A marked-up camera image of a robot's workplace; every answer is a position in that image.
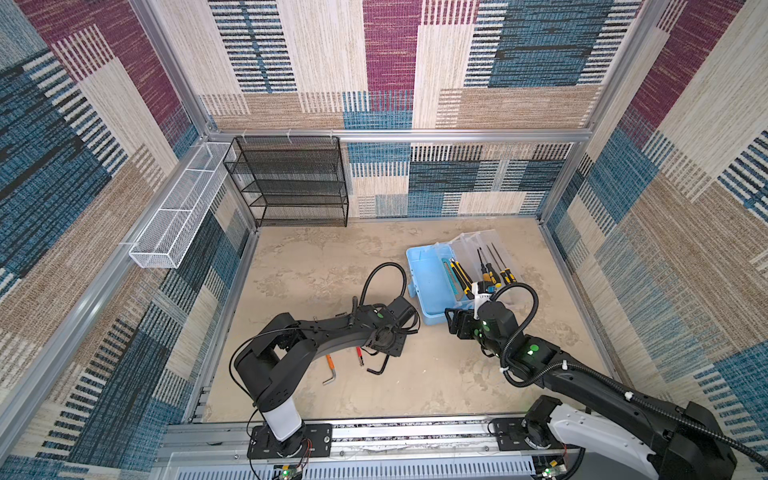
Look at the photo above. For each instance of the black yellow utility knife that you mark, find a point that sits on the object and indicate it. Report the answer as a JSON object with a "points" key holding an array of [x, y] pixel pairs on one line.
{"points": [[464, 281]]}

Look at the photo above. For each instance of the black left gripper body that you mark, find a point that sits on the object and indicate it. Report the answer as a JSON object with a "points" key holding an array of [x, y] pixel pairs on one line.
{"points": [[396, 344]]}

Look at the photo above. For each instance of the light blue plastic toolbox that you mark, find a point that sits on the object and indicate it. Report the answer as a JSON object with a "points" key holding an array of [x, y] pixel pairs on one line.
{"points": [[442, 274]]}

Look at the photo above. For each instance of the wooden handled screwdriver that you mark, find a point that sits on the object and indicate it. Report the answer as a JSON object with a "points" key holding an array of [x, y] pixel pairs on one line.
{"points": [[486, 274]]}

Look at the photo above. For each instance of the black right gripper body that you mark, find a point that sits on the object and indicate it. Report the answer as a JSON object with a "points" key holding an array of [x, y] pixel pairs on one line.
{"points": [[469, 328]]}

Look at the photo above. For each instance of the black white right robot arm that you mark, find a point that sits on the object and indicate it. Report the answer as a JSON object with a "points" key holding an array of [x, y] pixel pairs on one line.
{"points": [[590, 410]]}

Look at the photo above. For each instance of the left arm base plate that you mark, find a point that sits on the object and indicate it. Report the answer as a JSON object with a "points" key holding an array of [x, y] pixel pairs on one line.
{"points": [[312, 440]]}

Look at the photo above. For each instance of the white wire mesh basket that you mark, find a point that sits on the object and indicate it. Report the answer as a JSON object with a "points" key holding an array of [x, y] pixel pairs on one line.
{"points": [[172, 228]]}

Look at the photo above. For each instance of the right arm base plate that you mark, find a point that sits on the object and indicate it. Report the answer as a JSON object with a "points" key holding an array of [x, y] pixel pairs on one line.
{"points": [[517, 433]]}

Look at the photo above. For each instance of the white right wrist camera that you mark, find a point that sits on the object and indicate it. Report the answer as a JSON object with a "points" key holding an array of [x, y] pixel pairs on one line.
{"points": [[482, 292]]}

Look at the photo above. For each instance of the orange hex key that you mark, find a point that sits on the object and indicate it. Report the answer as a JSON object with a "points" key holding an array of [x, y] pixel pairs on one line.
{"points": [[332, 369]]}

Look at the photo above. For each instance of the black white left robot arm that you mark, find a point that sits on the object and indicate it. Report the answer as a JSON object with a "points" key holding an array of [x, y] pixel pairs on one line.
{"points": [[269, 366]]}

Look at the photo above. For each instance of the black wire mesh shelf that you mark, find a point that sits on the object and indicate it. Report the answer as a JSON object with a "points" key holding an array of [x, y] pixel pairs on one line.
{"points": [[290, 181]]}

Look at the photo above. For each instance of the teal utility knife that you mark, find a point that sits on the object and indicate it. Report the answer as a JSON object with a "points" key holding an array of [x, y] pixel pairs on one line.
{"points": [[455, 285]]}

